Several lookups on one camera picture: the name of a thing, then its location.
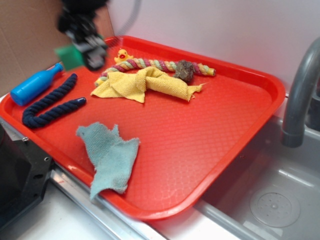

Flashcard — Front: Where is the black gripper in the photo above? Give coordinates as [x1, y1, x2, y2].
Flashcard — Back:
[57, 0, 108, 71]

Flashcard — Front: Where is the green rectangular block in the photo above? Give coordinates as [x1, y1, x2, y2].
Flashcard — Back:
[54, 45, 84, 71]

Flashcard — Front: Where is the brown cardboard panel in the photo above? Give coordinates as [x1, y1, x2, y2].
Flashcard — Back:
[0, 0, 116, 97]

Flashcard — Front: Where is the yellow rubber duck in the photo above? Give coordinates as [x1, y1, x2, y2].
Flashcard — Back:
[114, 49, 134, 64]

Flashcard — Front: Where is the blue plastic bottle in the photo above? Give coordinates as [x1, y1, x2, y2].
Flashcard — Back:
[10, 63, 64, 106]

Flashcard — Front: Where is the yellow cloth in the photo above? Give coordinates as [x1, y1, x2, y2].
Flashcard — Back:
[90, 66, 203, 104]

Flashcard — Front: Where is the brown fuzzy clump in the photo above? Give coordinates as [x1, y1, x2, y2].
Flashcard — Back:
[173, 60, 195, 84]

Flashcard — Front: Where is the red plastic tray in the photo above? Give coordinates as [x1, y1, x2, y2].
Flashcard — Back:
[0, 36, 286, 221]

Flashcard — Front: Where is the teal cloth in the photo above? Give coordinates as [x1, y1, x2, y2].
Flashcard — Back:
[76, 122, 140, 200]

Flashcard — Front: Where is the grey toy faucet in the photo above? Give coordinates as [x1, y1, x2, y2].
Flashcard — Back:
[280, 38, 320, 148]

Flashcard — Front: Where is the grey toy sink basin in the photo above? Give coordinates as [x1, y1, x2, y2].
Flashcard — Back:
[195, 105, 320, 240]

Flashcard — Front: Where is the grey cable hose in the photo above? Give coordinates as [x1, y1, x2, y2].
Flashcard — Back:
[113, 0, 143, 38]

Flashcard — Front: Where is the dark navy rope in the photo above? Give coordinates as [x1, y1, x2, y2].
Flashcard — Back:
[21, 73, 87, 129]

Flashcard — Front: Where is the multicolour twisted rope toy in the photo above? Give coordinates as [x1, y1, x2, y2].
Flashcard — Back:
[94, 58, 216, 87]

